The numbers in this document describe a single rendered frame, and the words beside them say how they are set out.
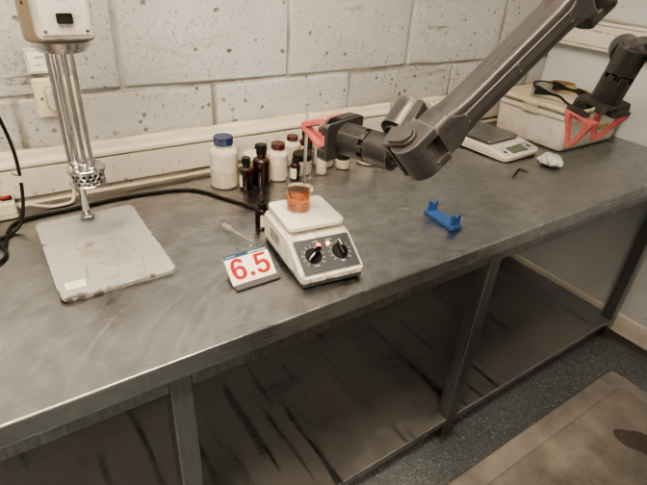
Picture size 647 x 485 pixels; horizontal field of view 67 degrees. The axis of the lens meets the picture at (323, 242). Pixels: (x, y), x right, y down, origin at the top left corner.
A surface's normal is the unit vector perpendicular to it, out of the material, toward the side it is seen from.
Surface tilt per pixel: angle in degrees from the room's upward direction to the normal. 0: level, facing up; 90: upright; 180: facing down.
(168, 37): 90
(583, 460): 0
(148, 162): 90
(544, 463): 0
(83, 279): 4
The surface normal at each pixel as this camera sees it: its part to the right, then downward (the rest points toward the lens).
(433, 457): 0.07, -0.86
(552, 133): -0.83, 0.29
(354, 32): 0.56, 0.46
